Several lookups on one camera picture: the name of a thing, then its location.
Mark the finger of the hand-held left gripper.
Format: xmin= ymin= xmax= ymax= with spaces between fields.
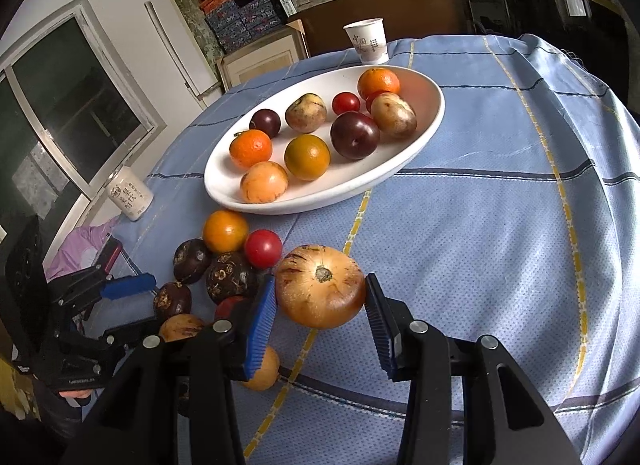
xmin=102 ymin=317 xmax=161 ymax=351
xmin=47 ymin=265 xmax=157 ymax=316

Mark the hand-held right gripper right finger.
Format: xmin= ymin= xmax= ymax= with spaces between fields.
xmin=364 ymin=273 xmax=583 ymax=465

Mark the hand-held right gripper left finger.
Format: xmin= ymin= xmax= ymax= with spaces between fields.
xmin=60 ymin=275 xmax=278 ymax=465

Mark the small yellow orange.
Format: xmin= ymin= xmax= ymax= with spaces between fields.
xmin=240 ymin=345 xmax=281 ymax=392

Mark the dark purple passion fruit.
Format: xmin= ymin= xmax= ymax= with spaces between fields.
xmin=153 ymin=282 xmax=193 ymax=322
xmin=173 ymin=239 xmax=213 ymax=286
xmin=206 ymin=251 xmax=261 ymax=306

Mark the large striped tan passion fruit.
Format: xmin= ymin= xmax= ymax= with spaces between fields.
xmin=275 ymin=244 xmax=367 ymax=330

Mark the orange tan passion fruit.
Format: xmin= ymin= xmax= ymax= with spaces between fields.
xmin=239 ymin=161 xmax=290 ymax=204

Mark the white oval plate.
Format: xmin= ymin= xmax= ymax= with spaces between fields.
xmin=203 ymin=65 xmax=446 ymax=216

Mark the tangerine with green stem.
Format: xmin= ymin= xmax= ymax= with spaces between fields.
xmin=229 ymin=129 xmax=274 ymax=170

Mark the large dark plum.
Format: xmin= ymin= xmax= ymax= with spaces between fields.
xmin=330 ymin=111 xmax=381 ymax=161

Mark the small dark plum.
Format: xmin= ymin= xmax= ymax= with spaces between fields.
xmin=249 ymin=108 xmax=282 ymax=140

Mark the speckled tan passion fruit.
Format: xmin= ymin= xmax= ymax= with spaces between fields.
xmin=370 ymin=92 xmax=418 ymax=140
xmin=285 ymin=93 xmax=328 ymax=134

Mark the large orange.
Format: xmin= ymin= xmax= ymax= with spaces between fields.
xmin=357 ymin=67 xmax=402 ymax=100

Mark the person's left hand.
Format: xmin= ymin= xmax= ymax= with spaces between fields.
xmin=59 ymin=389 xmax=95 ymax=410

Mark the red phone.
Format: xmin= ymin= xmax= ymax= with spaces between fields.
xmin=85 ymin=237 xmax=124 ymax=278

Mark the purple cloth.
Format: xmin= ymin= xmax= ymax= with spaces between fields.
xmin=44 ymin=217 xmax=121 ymax=281

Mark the white beverage can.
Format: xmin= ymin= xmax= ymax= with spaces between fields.
xmin=106 ymin=166 xmax=154 ymax=222

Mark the blue checked tablecloth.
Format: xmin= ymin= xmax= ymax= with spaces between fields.
xmin=75 ymin=34 xmax=640 ymax=465

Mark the green marbled board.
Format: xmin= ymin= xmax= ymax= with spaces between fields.
xmin=170 ymin=0 xmax=226 ymax=63

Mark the stack of blue patterned boxes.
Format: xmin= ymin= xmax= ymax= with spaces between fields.
xmin=200 ymin=0 xmax=288 ymax=53

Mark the white printed paper cup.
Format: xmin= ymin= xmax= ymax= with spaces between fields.
xmin=343 ymin=18 xmax=389 ymax=64

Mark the brown board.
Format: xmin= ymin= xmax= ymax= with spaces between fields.
xmin=287 ymin=0 xmax=471 ymax=58

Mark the glossy black panel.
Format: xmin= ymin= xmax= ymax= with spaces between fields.
xmin=462 ymin=0 xmax=633 ymax=96

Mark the window with white frame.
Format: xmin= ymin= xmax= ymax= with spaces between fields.
xmin=0 ymin=0 xmax=161 ymax=246

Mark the white wall strip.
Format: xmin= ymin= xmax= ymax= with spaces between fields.
xmin=145 ymin=0 xmax=223 ymax=98

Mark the wooden picture frame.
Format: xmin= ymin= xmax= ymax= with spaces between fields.
xmin=215 ymin=25 xmax=308 ymax=93

